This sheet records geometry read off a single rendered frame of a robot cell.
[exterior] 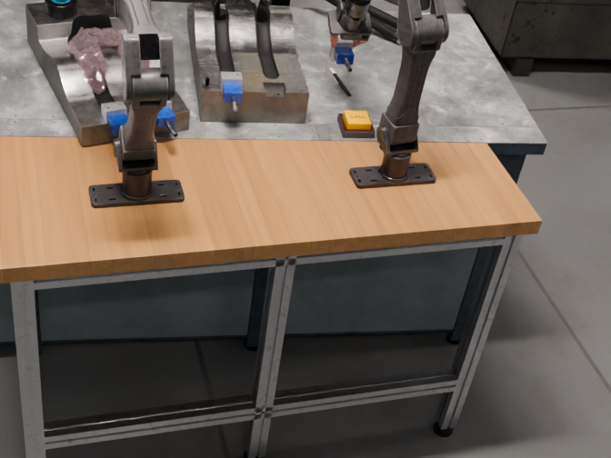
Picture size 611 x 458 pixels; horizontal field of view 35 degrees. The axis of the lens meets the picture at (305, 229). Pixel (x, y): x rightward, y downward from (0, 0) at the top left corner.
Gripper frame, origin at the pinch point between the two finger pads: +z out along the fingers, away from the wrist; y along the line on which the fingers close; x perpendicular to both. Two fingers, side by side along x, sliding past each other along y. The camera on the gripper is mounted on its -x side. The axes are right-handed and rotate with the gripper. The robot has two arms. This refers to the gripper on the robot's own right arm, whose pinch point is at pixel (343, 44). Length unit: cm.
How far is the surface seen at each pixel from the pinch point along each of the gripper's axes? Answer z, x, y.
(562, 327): 81, 52, -85
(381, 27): 23.9, -22.4, -19.1
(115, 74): 3, 8, 57
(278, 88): 2.3, 11.9, 17.1
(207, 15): 8.5, -13.8, 32.6
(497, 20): 138, -109, -113
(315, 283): 53, 44, 2
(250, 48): 8.4, -3.8, 22.2
